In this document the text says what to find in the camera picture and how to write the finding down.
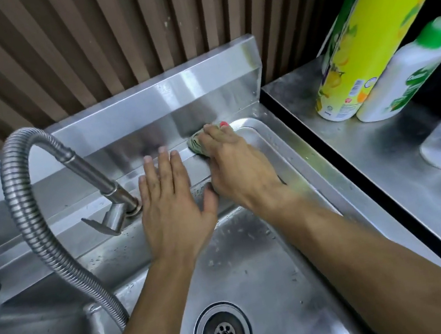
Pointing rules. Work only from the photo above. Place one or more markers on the person's left little finger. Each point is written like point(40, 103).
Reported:
point(144, 191)

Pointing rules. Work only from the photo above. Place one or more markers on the yellow dish soap bottle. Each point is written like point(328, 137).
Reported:
point(376, 19)

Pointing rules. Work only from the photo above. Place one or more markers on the person's left hand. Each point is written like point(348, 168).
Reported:
point(172, 218)

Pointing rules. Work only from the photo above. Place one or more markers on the person's right hand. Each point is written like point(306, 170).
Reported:
point(237, 170)

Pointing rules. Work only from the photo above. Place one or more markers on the green patterned cleaning cloth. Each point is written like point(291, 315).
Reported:
point(195, 144)

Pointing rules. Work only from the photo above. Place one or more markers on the person's left forearm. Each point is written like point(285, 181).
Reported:
point(153, 321)

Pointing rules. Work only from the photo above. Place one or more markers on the person's right fingers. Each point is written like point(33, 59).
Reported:
point(216, 140)

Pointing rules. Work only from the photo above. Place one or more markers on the white bottle with green cap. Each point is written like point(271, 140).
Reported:
point(403, 81)

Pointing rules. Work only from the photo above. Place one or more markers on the person's left thumb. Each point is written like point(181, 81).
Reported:
point(210, 202)

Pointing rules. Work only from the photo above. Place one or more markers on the person's left middle finger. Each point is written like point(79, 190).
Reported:
point(165, 169)

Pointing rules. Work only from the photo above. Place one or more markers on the person's right forearm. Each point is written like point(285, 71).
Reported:
point(371, 274)

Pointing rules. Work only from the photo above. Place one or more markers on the stainless steel sink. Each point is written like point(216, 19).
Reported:
point(261, 266)

